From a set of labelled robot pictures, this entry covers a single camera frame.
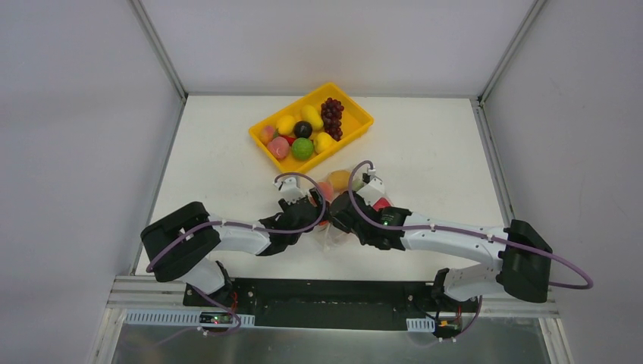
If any purple grape bunch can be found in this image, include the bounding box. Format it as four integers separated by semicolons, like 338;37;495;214
321;98;344;141

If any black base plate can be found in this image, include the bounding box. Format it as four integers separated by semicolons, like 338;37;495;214
211;278;479;331

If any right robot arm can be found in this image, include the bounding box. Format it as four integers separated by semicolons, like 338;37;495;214
330;193;552;311

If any yellow pepper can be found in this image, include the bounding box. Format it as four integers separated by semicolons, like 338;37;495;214
313;132;336;154

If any yellow mango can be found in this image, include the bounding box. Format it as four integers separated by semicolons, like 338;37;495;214
301;105;324;131

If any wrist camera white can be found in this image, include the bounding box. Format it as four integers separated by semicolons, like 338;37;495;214
274;176;305;205
357;169;386;207

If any red apple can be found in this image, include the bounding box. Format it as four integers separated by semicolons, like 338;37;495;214
372;197;391;211

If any green cabbage ball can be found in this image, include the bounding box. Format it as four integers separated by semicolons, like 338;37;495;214
290;138;315;161

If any purple cable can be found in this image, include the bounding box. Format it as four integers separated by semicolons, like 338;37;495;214
146;172;328;275
347;160;594;291

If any peach from bag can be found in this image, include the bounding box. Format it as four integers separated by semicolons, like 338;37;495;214
318;181;334;202

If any red chili pepper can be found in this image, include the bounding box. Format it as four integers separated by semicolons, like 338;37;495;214
282;136;296;146

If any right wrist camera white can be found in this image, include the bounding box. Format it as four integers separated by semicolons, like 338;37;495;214
357;169;386;207

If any clear zip top bag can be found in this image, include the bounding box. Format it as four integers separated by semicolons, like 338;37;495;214
314;167;380;251

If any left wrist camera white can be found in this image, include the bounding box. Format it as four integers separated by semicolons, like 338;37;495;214
274;176;305;205

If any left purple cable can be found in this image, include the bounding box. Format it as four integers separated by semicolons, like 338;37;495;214
146;172;328;275

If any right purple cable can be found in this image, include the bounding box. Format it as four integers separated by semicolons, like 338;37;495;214
347;160;594;291

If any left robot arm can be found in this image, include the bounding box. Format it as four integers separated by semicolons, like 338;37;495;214
140;189;325;307

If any pink peach in tray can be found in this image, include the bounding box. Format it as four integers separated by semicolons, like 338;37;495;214
266;136;290;161

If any yellow orange potato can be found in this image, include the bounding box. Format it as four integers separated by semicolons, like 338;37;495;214
327;170;351;193

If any yellow lemon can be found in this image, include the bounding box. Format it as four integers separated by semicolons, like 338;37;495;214
274;115;297;136

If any small peach tray corner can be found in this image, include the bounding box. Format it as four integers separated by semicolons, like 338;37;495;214
258;125;278;146

